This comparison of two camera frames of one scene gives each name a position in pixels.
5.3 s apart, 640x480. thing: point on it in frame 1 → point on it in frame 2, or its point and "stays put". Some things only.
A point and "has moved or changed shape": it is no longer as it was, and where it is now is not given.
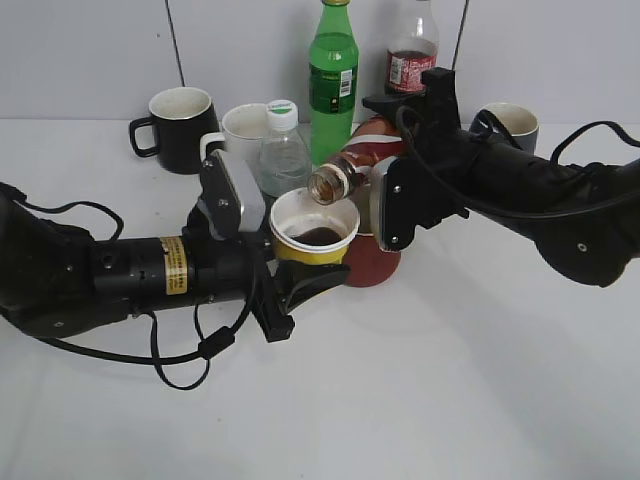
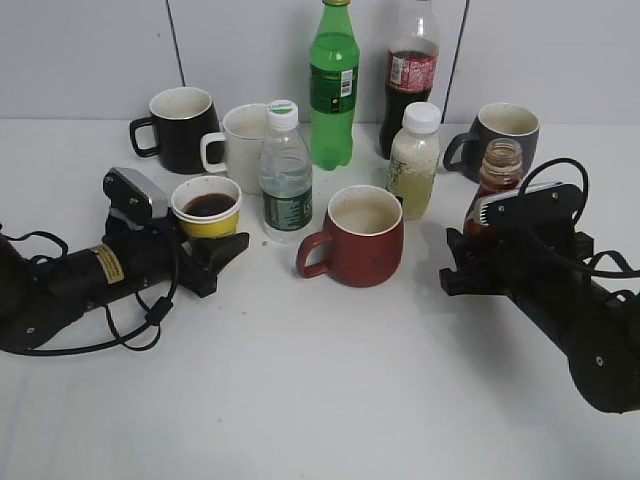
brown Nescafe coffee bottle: (376, 138) has moved or changed shape
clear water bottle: (285, 162) stays put
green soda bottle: (333, 81) stays put
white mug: (244, 132) stays put
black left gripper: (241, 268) → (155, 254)
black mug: (181, 118) stays put
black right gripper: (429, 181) → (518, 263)
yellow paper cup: (307, 231) has moved or changed shape
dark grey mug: (520, 122) stays put
